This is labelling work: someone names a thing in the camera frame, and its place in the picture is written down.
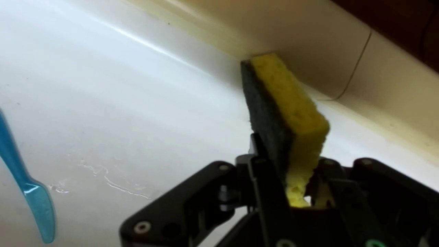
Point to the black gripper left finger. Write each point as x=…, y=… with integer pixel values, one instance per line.
x=183, y=210

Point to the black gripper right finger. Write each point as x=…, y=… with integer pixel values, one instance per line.
x=389, y=196

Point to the yellow green scrub sponge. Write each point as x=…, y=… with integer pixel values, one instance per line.
x=293, y=124

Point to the white sink basin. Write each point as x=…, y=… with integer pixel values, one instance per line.
x=138, y=104

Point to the blue plastic knife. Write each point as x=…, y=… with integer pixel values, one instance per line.
x=32, y=192

